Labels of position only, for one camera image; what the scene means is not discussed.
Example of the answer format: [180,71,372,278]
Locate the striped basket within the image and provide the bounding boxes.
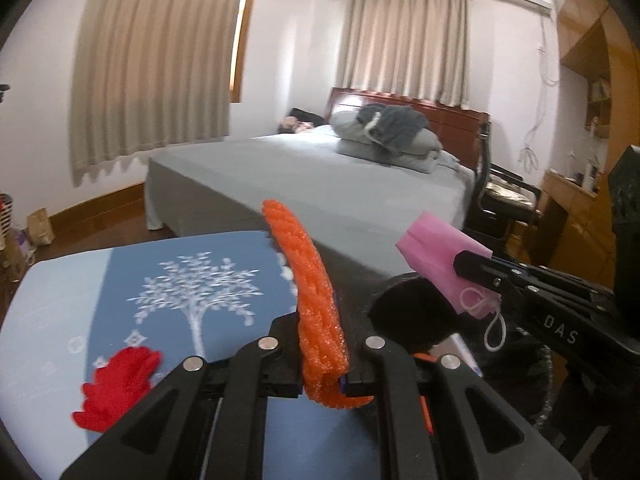
[0,192,14,242]

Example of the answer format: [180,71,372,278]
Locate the black office chair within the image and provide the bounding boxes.
[466,120,546,242]

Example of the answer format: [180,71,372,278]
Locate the narrow beige curtain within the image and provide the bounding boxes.
[339,0,472,108]

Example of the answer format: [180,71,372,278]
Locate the wooden wardrobe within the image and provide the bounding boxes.
[556,0,640,171]

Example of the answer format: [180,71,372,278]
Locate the grey pillow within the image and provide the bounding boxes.
[336,132,462,176]
[330,109,443,155]

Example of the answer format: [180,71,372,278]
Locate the brown paper bag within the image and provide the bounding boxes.
[25,208,56,247]

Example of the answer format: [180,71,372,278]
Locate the trash bin with black bag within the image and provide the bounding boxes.
[366,272,568,433]

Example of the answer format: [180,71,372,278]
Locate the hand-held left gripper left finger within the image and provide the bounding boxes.
[57,311,304,480]

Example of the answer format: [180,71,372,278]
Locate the pink face mask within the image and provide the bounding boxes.
[395,212,508,354]

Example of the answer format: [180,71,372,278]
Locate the pink plush toy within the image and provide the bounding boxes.
[278,115,314,135]

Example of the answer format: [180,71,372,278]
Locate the grey pillows and clothes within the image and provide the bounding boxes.
[326,86,492,172]

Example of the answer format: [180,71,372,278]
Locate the dark grey clothing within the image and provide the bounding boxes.
[356,103,431,154]

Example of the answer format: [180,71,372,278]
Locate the red cloth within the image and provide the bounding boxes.
[71,345,164,434]

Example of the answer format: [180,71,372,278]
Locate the wooden desk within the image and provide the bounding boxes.
[537,166,622,272]

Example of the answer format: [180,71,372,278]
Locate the cardboard box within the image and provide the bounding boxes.
[0,230,33,287]

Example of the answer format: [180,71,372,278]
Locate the blue printed tablecloth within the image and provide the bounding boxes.
[0,230,351,480]

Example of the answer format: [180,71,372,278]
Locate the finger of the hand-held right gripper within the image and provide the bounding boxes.
[492,280,640,362]
[452,251,617,307]

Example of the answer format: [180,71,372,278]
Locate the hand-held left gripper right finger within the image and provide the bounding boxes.
[342,332,583,480]

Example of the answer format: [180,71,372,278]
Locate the black cushion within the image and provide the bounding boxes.
[288,107,326,129]

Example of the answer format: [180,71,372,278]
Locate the wide beige curtain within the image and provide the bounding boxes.
[67,0,252,188]

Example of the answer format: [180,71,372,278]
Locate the white wall cables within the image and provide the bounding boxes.
[519,10,562,173]

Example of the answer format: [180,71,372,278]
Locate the bed with grey sheet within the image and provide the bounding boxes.
[144,124,477,287]

